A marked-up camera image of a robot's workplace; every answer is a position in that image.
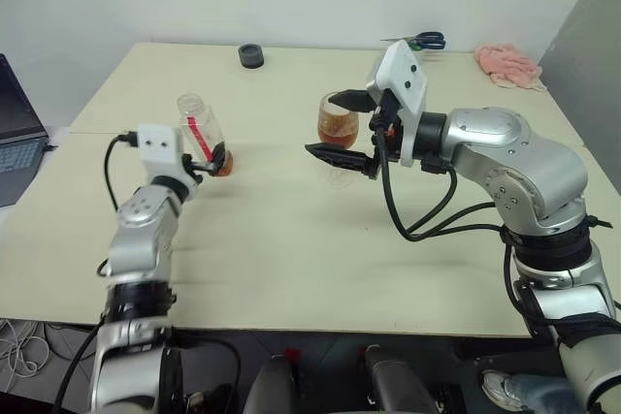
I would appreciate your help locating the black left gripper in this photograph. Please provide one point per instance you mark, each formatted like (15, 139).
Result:
(190, 169)

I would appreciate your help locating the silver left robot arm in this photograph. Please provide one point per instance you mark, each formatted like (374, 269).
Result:
(140, 220)

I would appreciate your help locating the pink cloth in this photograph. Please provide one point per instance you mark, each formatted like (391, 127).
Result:
(509, 65)

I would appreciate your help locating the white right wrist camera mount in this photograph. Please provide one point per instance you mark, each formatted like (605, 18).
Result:
(405, 74)

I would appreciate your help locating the clear plastic drink bottle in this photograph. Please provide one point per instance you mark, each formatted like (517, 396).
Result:
(201, 118)

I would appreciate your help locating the dark laptop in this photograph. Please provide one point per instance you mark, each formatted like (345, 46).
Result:
(19, 113)

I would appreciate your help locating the grey partition panel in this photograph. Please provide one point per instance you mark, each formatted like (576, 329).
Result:
(592, 45)

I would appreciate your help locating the white sneaker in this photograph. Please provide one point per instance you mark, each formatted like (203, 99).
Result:
(500, 387)

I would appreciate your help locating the black round lid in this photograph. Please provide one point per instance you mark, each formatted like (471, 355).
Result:
(251, 56)

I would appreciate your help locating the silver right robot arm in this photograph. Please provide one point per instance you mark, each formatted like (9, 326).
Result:
(524, 157)

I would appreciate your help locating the wine glass with amber drink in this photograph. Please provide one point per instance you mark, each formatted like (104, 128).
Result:
(337, 125)

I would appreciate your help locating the blue jeans leg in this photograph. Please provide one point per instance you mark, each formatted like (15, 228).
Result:
(543, 392)

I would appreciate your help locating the dark grey rounded shape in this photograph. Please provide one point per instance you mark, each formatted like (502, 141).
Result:
(395, 380)
(269, 385)

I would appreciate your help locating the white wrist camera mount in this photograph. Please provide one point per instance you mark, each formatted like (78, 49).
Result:
(405, 74)
(157, 145)

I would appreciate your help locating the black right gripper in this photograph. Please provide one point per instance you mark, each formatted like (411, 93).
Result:
(390, 111)

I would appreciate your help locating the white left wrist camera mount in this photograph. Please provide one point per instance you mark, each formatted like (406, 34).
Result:
(157, 145)

